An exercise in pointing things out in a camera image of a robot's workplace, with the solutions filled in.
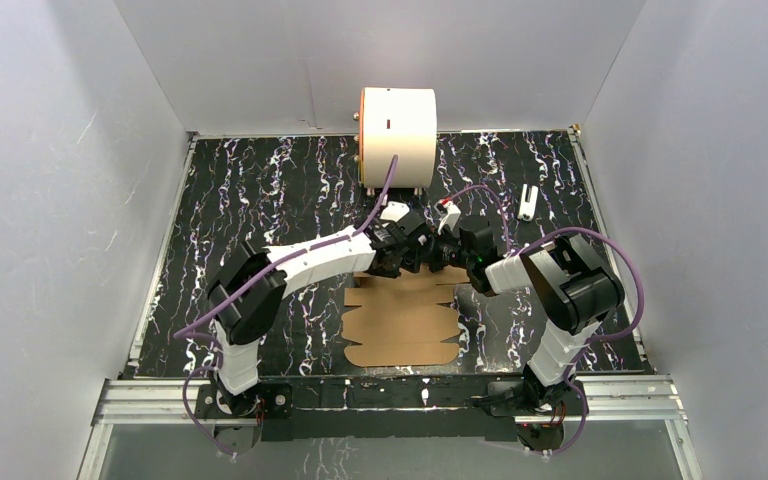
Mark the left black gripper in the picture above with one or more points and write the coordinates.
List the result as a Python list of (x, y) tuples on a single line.
[(409, 250)]

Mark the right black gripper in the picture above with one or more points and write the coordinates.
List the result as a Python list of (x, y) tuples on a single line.
[(433, 244)]

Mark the brown cardboard box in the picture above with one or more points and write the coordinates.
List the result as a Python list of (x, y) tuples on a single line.
[(403, 321)]

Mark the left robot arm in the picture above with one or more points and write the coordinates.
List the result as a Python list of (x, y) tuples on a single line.
[(246, 295)]

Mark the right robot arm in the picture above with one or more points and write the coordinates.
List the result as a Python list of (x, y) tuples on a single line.
[(576, 287)]

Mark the small white plastic clip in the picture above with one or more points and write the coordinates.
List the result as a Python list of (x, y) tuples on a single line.
[(528, 203)]

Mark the white cylindrical drum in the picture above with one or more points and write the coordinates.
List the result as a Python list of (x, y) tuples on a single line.
[(397, 137)]

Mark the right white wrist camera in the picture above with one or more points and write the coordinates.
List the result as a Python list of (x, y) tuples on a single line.
[(449, 215)]

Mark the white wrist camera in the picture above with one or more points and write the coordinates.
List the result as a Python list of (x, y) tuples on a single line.
[(449, 215), (394, 212)]

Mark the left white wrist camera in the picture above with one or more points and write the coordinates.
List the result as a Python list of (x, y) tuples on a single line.
[(394, 212)]

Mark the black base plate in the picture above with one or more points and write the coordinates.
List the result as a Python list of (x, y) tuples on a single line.
[(410, 406)]

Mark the aluminium frame rail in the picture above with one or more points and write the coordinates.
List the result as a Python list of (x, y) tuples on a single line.
[(605, 398)]

